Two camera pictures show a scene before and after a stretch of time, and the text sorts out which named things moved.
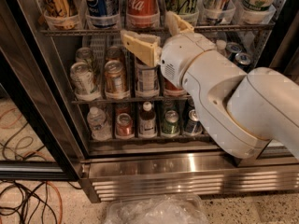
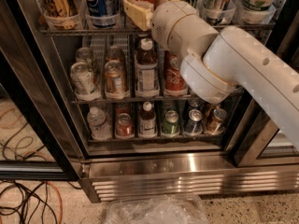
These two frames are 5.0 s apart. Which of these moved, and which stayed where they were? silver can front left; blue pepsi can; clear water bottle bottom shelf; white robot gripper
Moved: white robot gripper
Stayed: blue pepsi can; silver can front left; clear water bottle bottom shelf
